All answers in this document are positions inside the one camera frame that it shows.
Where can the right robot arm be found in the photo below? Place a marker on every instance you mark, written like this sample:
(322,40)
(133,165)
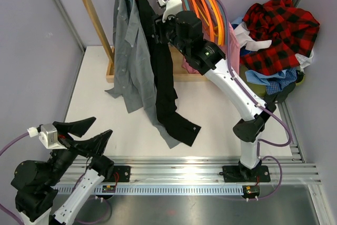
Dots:
(185,32)

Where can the red black plaid shirt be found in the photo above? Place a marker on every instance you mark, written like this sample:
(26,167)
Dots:
(291,31)

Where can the aluminium rail base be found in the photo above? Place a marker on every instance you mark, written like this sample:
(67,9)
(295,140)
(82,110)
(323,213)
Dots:
(202,177)

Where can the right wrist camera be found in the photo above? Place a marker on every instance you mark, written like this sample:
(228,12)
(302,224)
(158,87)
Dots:
(172,7)

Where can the grey shirt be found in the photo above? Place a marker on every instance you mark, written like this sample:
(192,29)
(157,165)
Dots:
(133,75)

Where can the light blue shirt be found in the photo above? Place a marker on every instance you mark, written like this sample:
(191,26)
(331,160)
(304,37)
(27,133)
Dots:
(258,78)

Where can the pink shirt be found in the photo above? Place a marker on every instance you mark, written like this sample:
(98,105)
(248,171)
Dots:
(234,55)

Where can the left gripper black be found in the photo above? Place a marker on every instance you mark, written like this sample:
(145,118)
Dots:
(93,146)

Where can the olive green laundry basket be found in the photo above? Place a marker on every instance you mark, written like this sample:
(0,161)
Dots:
(260,90)

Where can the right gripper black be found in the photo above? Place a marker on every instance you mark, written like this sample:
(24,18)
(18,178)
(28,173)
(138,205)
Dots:
(159,28)

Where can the blue checked shirt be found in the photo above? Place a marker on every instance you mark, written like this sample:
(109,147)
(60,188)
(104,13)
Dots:
(278,81)

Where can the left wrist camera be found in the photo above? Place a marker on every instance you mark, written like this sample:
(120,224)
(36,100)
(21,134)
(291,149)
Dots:
(47,134)

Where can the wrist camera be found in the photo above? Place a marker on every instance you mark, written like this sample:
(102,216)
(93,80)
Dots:
(172,7)
(47,134)

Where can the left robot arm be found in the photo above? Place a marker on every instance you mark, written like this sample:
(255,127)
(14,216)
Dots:
(34,181)

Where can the white shirt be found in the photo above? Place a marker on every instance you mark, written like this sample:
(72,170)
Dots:
(243,37)

